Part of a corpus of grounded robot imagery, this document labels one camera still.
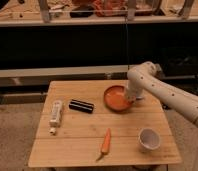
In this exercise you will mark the white cup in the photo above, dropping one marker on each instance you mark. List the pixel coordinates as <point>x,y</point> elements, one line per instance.
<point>148,140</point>

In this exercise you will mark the orange ceramic bowl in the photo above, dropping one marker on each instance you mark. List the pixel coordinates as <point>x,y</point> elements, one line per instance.
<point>114,98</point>

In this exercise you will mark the orange carrot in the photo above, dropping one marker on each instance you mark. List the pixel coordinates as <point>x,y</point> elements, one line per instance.
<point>105,145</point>

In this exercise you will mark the black rectangular case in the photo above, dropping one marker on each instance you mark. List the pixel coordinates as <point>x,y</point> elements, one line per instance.
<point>81,106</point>

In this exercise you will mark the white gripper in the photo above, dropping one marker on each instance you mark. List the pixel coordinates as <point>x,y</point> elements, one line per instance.
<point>133,92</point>

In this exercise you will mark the metal shelf rack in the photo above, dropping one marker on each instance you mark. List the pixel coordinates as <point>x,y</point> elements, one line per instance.
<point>95,12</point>

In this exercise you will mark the long wooden bench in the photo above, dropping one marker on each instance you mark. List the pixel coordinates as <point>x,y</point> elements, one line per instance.
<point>43,76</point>

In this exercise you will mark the white tube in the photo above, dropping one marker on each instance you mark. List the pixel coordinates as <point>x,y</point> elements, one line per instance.
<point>55,118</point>

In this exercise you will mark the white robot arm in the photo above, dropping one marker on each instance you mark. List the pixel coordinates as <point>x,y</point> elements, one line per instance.
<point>142,77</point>

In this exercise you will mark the wooden table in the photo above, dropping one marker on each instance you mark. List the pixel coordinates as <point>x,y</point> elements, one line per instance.
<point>79,137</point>

